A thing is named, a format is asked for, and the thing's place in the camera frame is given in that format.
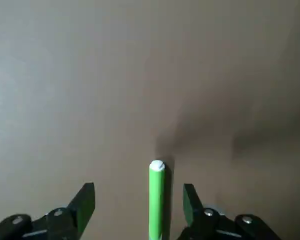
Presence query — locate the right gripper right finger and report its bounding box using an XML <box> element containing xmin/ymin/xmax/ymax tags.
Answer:
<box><xmin>176</xmin><ymin>183</ymin><xmax>282</xmax><ymax>240</ymax></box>

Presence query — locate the green marker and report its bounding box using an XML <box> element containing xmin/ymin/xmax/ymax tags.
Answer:
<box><xmin>148</xmin><ymin>159</ymin><xmax>166</xmax><ymax>240</ymax></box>

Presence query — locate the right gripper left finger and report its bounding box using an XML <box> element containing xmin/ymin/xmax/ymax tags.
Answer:
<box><xmin>0</xmin><ymin>182</ymin><xmax>95</xmax><ymax>240</ymax></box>

